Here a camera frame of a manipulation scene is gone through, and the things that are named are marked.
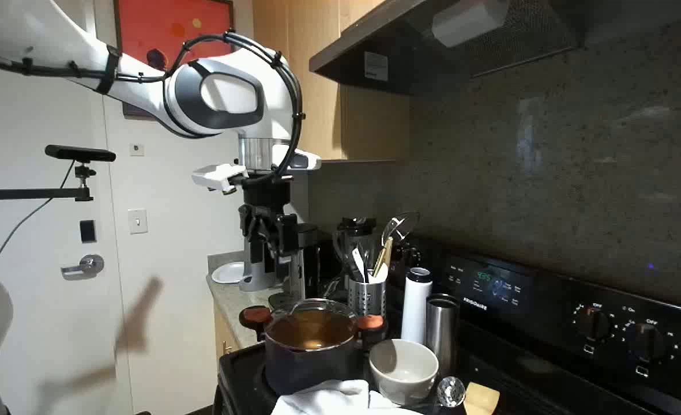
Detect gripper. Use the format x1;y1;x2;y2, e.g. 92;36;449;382
239;175;301;258

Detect glass pot lid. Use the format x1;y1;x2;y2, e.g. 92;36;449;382
284;297;357;319

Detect coffee maker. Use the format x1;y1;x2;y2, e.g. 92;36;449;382
239;222;321;293

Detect blender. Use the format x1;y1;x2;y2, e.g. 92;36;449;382
332;216;380;281

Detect wooden base cabinet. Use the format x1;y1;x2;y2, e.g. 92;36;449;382
213;304;260;363

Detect bundle of kitchen utensils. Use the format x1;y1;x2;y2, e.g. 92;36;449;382
351;211;421;284

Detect perforated metal utensil holder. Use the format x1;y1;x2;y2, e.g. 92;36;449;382
347;276;387;318

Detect white bottle with black cap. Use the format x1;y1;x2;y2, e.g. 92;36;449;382
400;266;434;345

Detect white cloth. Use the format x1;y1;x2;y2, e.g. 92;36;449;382
270;378;424;415

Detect white bowl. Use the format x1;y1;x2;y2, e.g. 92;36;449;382
368;338;440;406

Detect steel tumbler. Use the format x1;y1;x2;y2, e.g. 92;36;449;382
425;293;461;376

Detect range hood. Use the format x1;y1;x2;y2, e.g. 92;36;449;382
309;0;584;96

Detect red framed painting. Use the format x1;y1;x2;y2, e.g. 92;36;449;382
113;0;235;119

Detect clear crystal ball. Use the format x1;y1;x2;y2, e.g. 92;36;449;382
437;376;467;408

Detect wooden spatula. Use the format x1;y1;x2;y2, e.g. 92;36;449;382
464;381;501;415

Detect black stove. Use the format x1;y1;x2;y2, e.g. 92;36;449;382
213;235;681;415

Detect stove knob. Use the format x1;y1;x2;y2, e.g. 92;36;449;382
624;320;668;365
573;303;614;343

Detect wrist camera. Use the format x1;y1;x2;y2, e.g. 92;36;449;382
192;164;249;194

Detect white light switch plate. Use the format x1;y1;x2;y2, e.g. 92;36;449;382
127;208;149;235

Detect grey pot with orange handles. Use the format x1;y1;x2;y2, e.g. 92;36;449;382
239;304;388;397

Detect wooden wall cabinet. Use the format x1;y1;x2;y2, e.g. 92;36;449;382
251;0;411;163

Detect silver door lever handle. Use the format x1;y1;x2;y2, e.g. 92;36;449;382
60;254;105;282

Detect camera on mount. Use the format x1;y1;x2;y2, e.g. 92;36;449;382
0;144;116;203

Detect black cable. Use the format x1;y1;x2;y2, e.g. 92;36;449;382
0;160;77;274

